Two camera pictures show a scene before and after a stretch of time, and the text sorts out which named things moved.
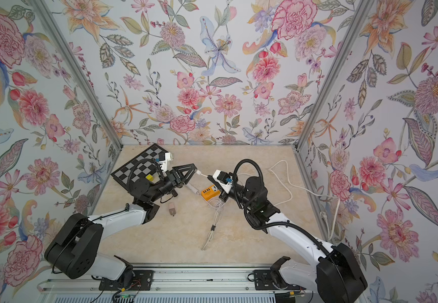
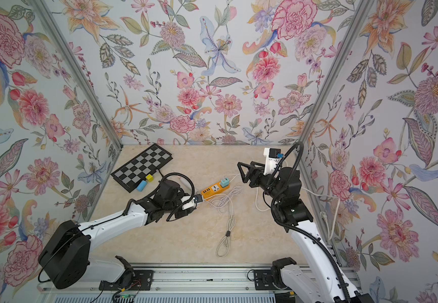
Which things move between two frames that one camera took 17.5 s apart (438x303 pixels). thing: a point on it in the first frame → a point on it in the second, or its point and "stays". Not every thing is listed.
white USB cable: (218, 204) → (223, 245)
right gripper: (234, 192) → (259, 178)
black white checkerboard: (142, 167) stays
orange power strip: (211, 192) stays
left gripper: (175, 180) → (183, 213)
